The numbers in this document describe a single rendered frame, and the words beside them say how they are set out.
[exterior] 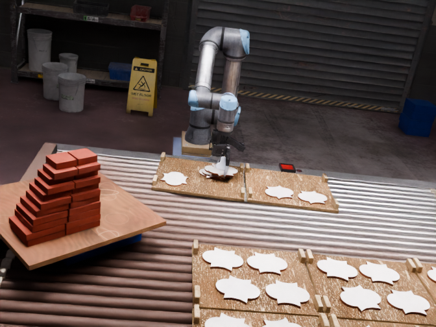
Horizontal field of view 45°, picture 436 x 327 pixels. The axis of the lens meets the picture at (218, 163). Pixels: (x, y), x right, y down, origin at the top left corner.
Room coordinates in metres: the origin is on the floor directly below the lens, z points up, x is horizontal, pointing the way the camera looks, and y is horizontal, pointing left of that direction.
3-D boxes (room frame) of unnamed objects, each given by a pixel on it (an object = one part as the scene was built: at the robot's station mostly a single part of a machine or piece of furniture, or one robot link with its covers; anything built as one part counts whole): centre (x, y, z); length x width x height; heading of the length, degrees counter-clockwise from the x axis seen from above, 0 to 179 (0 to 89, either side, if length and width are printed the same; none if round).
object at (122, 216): (1.58, 0.50, 1.03); 0.50 x 0.50 x 0.02; 47
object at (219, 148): (2.22, 0.00, 1.12); 0.09 x 0.08 x 0.12; 109
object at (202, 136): (2.72, 0.13, 0.97); 0.15 x 0.15 x 0.10
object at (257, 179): (2.24, -0.35, 0.93); 0.41 x 0.35 x 0.02; 93
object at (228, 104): (2.23, -0.01, 1.28); 0.09 x 0.08 x 0.11; 1
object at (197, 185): (2.22, 0.07, 0.93); 0.41 x 0.35 x 0.02; 92
